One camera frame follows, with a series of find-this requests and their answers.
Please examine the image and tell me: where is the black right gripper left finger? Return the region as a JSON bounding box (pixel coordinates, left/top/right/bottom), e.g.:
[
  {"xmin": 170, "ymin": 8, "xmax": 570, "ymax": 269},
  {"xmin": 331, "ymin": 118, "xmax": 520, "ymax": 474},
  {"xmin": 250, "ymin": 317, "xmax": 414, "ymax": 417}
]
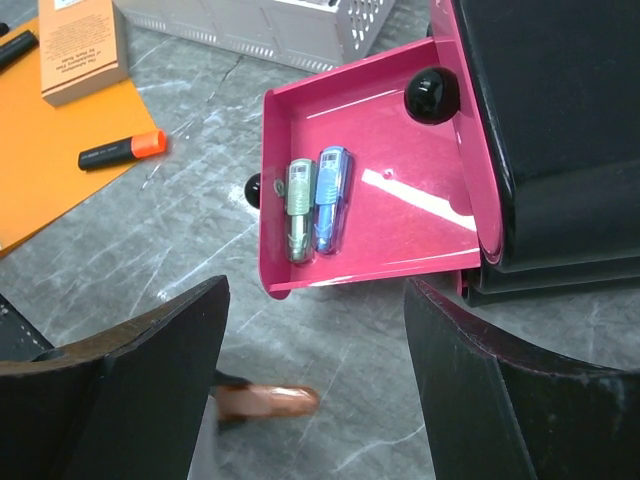
[{"xmin": 1, "ymin": 276, "xmax": 230, "ymax": 479}]

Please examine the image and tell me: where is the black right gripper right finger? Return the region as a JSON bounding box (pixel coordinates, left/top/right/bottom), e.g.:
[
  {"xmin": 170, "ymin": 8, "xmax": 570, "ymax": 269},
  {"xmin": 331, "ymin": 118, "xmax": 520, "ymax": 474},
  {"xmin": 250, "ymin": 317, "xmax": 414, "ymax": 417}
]
[{"xmin": 404, "ymin": 279, "xmax": 639, "ymax": 479}]

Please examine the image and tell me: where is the orange clip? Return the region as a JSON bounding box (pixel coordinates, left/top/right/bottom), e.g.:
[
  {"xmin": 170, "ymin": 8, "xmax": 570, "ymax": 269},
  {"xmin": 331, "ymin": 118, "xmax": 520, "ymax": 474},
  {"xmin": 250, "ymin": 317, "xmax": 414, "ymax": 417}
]
[{"xmin": 210, "ymin": 370, "xmax": 320, "ymax": 424}]

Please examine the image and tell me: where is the orange cap highlighter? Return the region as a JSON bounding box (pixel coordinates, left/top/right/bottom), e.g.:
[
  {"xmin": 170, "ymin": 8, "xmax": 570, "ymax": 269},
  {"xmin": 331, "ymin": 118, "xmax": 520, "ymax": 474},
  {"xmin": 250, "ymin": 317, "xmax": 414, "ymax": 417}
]
[{"xmin": 78, "ymin": 129, "xmax": 167, "ymax": 171}]

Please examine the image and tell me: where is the blue clip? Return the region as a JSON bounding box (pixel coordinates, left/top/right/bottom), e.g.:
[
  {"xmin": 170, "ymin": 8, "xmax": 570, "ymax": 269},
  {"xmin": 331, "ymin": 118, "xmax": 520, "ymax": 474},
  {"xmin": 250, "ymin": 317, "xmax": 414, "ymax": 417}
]
[{"xmin": 314, "ymin": 146, "xmax": 353, "ymax": 255}]

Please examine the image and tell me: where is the green clip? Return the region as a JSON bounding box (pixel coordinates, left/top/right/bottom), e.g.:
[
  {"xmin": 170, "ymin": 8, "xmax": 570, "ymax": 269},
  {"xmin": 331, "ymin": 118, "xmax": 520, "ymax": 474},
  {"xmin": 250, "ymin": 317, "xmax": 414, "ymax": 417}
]
[{"xmin": 285, "ymin": 158, "xmax": 316, "ymax": 264}]

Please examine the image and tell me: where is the black drawer organizer box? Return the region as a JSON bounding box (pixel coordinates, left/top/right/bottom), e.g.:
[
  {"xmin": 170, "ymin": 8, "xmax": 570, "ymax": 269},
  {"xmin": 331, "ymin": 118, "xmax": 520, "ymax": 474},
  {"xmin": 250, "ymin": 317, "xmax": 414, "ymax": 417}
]
[{"xmin": 453, "ymin": 1, "xmax": 639, "ymax": 305}]

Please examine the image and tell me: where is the pink cap highlighter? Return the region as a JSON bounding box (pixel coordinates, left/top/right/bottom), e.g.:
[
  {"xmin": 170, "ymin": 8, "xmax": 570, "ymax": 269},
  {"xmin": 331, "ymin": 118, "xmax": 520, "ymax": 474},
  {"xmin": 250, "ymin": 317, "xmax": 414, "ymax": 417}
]
[{"xmin": 0, "ymin": 30, "xmax": 39, "ymax": 71}]

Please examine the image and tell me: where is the orange notebook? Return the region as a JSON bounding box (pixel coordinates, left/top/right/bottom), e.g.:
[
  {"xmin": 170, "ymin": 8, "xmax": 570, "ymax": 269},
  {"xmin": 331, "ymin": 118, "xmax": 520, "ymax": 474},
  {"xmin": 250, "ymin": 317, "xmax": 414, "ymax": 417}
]
[{"xmin": 1, "ymin": 19, "xmax": 158, "ymax": 253}]

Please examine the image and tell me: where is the small orange booklet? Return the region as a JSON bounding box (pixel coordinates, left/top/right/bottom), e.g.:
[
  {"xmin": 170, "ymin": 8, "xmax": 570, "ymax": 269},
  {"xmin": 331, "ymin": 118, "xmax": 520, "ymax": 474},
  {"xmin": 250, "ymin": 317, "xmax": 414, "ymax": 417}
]
[{"xmin": 38, "ymin": 0, "xmax": 129, "ymax": 107}]

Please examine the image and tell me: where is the white file organizer rack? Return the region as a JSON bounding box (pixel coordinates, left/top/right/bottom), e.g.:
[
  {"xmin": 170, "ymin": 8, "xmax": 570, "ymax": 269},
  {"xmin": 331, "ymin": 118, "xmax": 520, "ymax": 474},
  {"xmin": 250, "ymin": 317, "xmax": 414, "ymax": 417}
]
[{"xmin": 116, "ymin": 0, "xmax": 394, "ymax": 73}]

